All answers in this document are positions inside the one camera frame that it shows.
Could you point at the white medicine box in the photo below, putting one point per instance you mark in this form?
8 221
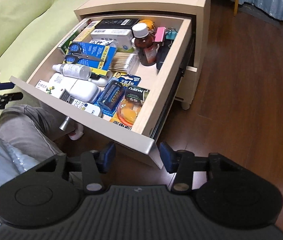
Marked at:
122 38

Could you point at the grey trouser leg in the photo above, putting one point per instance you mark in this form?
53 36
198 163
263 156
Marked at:
28 134

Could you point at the large battery blue blister pack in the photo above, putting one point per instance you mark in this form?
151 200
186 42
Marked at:
110 97

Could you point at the yellow medicine box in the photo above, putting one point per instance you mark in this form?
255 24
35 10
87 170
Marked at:
85 35

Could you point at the clear spray bottle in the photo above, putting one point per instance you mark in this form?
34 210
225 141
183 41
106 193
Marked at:
73 70

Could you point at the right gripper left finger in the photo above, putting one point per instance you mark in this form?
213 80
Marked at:
93 164

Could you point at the beige wooden nightstand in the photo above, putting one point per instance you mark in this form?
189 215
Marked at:
159 15

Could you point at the brown medicine bottle white cap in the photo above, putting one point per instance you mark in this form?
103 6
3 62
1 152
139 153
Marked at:
144 44

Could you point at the orange tape blister pack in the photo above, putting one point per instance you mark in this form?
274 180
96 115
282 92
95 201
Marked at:
126 114

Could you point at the orange round container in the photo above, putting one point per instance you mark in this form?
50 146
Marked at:
150 24

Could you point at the silver drawer knob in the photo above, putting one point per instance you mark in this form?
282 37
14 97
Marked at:
65 123

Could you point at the black green battery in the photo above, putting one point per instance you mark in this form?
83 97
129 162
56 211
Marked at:
136 94

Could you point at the black scissors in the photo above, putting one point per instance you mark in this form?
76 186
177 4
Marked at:
93 55

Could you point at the beige nightstand drawer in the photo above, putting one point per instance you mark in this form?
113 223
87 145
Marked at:
140 141

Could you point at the cotton swab pack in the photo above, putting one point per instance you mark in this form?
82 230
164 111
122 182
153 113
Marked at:
124 63

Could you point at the black pouch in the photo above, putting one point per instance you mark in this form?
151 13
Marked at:
161 55

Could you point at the white lotion bottle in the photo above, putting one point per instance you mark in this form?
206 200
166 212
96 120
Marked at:
82 90

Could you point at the light green sofa cover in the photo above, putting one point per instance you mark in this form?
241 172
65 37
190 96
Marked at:
29 30

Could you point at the black flat box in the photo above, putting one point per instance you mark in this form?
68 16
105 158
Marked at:
117 23

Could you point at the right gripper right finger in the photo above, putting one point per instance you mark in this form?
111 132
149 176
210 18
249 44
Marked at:
179 162

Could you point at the pink binder clip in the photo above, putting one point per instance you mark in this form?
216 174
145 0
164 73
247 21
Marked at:
160 35

